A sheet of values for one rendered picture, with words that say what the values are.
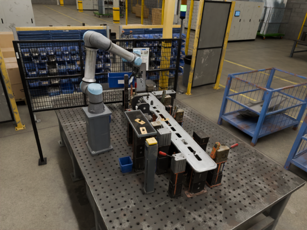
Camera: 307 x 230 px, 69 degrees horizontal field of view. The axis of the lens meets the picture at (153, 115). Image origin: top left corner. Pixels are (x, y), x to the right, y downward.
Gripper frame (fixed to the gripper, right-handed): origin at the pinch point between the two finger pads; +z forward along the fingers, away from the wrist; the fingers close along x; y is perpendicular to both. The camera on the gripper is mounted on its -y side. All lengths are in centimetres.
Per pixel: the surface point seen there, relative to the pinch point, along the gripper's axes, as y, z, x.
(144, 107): 45.4, 4.5, -6.8
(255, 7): -808, -52, 922
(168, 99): 8.2, 17.9, 35.3
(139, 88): -26.6, 16.7, 13.5
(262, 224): 127, 97, 82
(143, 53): -54, -18, 27
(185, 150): 94, 20, 9
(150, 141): 96, 4, -20
